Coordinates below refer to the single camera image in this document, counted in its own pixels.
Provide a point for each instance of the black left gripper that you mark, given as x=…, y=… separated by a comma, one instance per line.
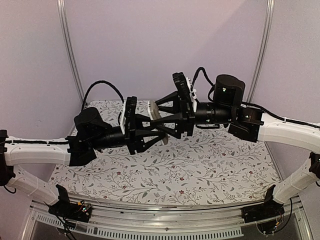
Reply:
x=134, y=141

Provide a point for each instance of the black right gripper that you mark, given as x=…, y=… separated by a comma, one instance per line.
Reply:
x=184, y=116

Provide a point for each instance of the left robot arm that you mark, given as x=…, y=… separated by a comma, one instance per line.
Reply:
x=93, y=134

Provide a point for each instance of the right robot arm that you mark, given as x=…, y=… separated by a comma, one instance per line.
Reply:
x=253, y=123

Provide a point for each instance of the floral patterned table mat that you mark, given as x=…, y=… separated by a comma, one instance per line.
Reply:
x=211, y=167

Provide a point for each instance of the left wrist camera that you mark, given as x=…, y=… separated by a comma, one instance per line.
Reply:
x=128, y=111

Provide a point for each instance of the left aluminium frame post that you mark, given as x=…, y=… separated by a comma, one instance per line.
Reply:
x=63, y=18

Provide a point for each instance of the aluminium frame post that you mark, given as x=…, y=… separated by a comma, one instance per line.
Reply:
x=270, y=6
x=63, y=18

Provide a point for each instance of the front aluminium rail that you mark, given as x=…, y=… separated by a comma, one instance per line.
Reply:
x=117, y=220

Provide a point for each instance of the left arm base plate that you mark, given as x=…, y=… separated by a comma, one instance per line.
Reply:
x=80, y=211

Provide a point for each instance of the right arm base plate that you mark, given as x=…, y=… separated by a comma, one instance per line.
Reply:
x=261, y=211

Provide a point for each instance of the right aluminium frame post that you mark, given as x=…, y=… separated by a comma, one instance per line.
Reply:
x=270, y=6

